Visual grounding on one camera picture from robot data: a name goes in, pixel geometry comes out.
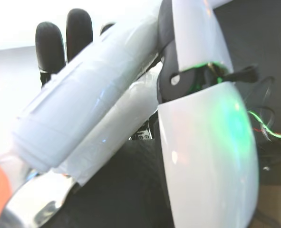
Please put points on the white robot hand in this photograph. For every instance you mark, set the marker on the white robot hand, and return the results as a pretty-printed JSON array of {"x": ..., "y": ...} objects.
[{"x": 202, "y": 154}]

